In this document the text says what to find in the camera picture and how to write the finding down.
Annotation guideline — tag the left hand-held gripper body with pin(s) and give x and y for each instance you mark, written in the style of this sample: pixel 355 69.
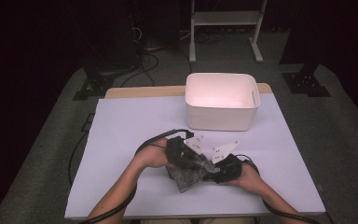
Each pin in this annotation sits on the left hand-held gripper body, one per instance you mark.
pixel 180 154

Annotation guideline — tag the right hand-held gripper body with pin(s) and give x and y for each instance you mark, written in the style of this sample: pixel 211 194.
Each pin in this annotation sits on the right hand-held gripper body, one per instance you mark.
pixel 230 169

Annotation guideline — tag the grey cloth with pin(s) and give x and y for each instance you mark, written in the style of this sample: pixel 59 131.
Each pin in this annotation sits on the grey cloth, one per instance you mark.
pixel 186 180

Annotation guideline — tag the white plastic bin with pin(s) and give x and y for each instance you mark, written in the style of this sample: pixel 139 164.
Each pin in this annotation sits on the white plastic bin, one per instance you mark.
pixel 220 112

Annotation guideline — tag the person's right hand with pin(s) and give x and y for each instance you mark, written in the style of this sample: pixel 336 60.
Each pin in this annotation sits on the person's right hand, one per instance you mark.
pixel 250 177

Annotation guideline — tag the person's left hand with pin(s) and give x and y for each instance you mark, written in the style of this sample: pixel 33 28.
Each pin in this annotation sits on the person's left hand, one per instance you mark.
pixel 152 155

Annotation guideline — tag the white table sheet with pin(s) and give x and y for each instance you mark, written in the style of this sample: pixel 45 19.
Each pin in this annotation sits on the white table sheet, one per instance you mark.
pixel 121 124

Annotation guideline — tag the wooden table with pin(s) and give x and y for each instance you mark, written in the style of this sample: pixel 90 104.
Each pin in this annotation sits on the wooden table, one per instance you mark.
pixel 143 91

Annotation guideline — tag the floor outlet plate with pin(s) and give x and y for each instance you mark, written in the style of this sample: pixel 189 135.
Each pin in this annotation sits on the floor outlet plate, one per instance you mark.
pixel 88 123

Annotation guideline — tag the black stand base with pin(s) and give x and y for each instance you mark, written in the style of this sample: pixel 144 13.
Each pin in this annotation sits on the black stand base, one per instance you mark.
pixel 94 85
pixel 306 84

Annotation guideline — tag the dark equipment cabinet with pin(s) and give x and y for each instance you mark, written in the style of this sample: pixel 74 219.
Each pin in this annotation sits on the dark equipment cabinet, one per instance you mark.
pixel 112 37

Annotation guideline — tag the white metal stand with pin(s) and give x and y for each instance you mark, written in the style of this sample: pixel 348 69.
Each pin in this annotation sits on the white metal stand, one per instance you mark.
pixel 227 18

